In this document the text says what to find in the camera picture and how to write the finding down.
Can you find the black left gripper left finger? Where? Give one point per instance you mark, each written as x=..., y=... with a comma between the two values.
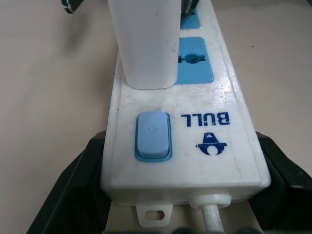
x=73, y=195

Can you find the white charger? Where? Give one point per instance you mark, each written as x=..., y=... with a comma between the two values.
x=146, y=44

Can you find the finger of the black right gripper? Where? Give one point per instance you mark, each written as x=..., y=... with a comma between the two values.
x=188, y=6
x=72, y=5

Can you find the white power strip blue sockets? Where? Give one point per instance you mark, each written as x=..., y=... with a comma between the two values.
x=214, y=102

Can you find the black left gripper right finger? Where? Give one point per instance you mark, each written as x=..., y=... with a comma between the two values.
x=287, y=200

